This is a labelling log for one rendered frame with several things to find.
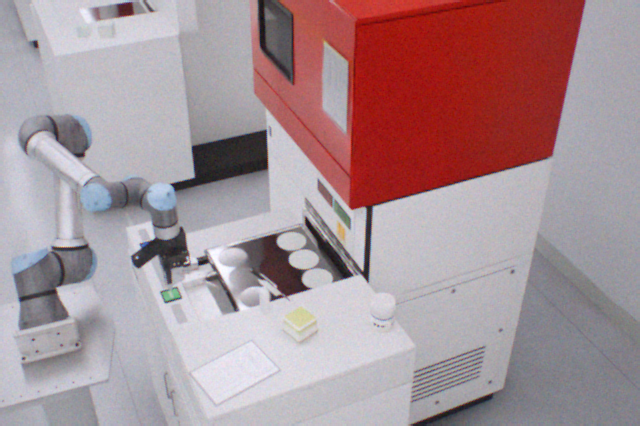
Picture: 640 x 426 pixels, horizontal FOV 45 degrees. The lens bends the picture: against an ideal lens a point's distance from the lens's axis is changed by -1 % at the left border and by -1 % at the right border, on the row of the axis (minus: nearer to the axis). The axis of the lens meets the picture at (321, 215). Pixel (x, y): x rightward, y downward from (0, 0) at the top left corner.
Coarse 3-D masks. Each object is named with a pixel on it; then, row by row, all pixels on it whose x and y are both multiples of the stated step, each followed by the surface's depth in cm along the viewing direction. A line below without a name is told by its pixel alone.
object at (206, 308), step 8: (184, 272) 256; (192, 272) 256; (192, 288) 250; (200, 288) 250; (192, 296) 247; (200, 296) 247; (208, 296) 247; (192, 304) 244; (200, 304) 244; (208, 304) 244; (216, 304) 244; (200, 312) 241; (208, 312) 241; (216, 312) 241; (200, 320) 238; (208, 320) 238
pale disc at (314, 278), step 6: (312, 270) 255; (318, 270) 255; (324, 270) 254; (306, 276) 252; (312, 276) 252; (318, 276) 252; (324, 276) 252; (330, 276) 252; (306, 282) 250; (312, 282) 250; (318, 282) 250; (324, 282) 250; (330, 282) 250; (312, 288) 248
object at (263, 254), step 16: (256, 240) 267; (272, 240) 267; (224, 256) 260; (240, 256) 260; (256, 256) 260; (272, 256) 260; (288, 256) 260; (320, 256) 260; (224, 272) 253; (240, 272) 254; (272, 272) 254; (288, 272) 254; (240, 288) 247; (256, 288) 247; (288, 288) 247; (304, 288) 247; (240, 304) 241; (256, 304) 241
